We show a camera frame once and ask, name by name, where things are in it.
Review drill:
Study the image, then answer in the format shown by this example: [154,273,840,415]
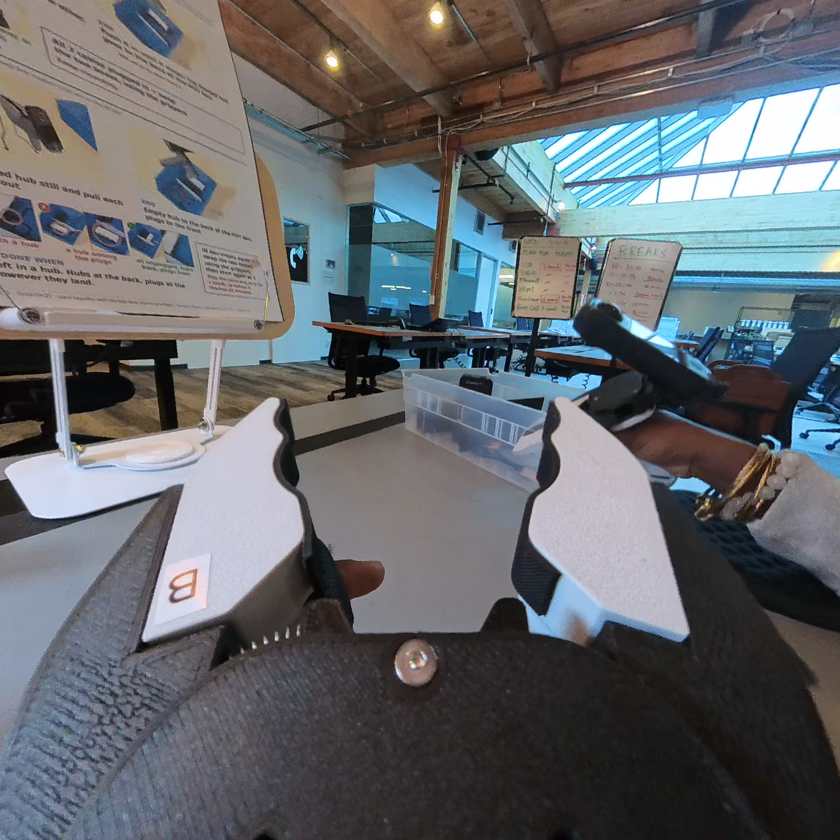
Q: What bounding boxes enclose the skylight window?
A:
[537,84,840,206]

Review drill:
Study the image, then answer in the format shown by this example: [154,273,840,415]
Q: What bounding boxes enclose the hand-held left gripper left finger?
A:
[140,397,329,649]

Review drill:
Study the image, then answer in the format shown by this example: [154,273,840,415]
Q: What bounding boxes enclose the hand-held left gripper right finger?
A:
[511,396,691,649]

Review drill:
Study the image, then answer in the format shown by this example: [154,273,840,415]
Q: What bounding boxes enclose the instruction poster board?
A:
[0,0,298,340]

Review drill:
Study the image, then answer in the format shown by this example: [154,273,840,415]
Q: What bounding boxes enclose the whiteboard with green heading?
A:
[594,238,684,333]

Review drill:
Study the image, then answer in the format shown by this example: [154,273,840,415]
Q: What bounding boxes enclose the wooden top office desk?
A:
[313,319,514,373]
[533,344,634,383]

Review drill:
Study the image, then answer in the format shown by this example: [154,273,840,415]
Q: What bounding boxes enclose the black phone icon sign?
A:
[283,219,311,285]

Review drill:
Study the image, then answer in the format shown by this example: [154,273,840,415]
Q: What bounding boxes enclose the person's right hand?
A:
[617,361,791,491]

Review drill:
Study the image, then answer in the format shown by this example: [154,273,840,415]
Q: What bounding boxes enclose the person's left hand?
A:
[336,559,387,600]

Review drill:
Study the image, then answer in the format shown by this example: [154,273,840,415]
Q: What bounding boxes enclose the clear plastic bin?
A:
[402,367,592,494]

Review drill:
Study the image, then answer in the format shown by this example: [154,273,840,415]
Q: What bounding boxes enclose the gold bangle bracelets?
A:
[694,443,799,524]

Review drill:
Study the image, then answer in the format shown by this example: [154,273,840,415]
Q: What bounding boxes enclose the whiteboard with green list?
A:
[512,234,584,376]

